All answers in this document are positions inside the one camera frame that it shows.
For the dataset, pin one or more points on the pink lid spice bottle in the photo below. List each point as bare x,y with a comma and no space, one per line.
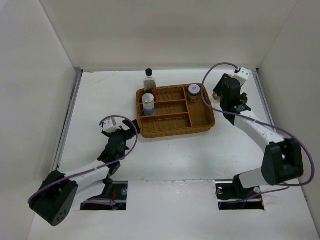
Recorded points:
216,97

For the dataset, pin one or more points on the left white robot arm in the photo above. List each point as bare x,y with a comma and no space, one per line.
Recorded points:
90,187

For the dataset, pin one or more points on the black cap spice bottle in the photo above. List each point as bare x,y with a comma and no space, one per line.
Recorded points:
243,98

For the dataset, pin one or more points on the white lid glass jar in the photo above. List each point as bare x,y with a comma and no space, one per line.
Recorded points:
193,92

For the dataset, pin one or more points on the brown wicker divided tray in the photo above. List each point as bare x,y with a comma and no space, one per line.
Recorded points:
174,113

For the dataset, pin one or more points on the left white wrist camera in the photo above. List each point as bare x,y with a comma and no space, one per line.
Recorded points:
110,126

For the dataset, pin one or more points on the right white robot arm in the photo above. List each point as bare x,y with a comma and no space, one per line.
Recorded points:
282,157

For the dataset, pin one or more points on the metal table rail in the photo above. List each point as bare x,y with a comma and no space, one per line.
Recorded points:
259,86
57,157

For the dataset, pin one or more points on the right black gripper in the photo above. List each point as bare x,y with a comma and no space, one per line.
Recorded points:
218,89

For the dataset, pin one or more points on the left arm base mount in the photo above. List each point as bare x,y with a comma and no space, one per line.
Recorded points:
112,198

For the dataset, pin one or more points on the right metal table rail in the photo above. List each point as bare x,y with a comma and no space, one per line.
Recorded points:
259,86

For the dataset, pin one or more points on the dark sauce bottle black cap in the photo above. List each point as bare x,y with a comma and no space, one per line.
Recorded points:
149,84

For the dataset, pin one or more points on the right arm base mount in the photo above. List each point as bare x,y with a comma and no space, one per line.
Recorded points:
231,195

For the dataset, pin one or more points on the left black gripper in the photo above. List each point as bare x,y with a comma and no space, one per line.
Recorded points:
128,133

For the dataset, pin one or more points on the silver lid spice jar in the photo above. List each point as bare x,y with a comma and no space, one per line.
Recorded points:
148,104

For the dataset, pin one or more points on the left metal table rail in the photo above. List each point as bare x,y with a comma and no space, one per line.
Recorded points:
57,157

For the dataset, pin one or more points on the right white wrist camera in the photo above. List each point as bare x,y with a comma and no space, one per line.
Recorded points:
242,75

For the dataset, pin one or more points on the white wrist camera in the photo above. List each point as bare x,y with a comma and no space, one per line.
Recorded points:
242,75
110,126

